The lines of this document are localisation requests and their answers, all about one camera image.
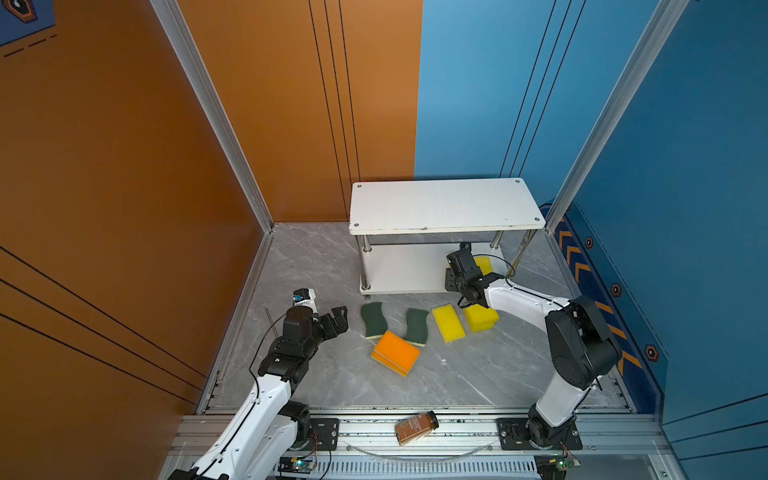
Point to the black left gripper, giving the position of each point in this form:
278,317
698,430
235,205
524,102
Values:
339,321

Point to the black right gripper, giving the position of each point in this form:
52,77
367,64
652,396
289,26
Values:
449,280

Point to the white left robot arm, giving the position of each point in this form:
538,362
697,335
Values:
269,422

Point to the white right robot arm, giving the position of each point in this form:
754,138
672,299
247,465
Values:
582,347

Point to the white two-tier shelf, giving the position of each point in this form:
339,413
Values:
428,207

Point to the green scouring sponge left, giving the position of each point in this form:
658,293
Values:
374,320

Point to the green scouring sponge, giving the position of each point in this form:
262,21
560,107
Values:
417,330
374,320

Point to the yellow flat sponge stack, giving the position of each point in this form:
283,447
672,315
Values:
480,318

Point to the green scouring sponge right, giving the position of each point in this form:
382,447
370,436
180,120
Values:
417,330

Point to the orange sponge stack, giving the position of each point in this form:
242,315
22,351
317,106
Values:
396,354

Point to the brown spice bottle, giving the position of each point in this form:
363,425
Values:
415,427

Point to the green circuit board left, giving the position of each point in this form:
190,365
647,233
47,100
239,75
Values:
296,465

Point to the circuit board right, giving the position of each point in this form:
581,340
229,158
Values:
557,466

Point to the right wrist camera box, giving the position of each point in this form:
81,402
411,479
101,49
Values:
462,263

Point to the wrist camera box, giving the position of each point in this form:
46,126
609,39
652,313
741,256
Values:
462,263
305,297

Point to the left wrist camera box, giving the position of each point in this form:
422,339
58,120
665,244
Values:
305,297

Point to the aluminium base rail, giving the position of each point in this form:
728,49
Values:
369,444

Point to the aluminium corner post left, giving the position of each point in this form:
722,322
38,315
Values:
176,29

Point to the aluminium corner post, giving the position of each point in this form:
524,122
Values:
654,36
176,29

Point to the aluminium corner post right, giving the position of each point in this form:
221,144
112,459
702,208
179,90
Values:
654,36

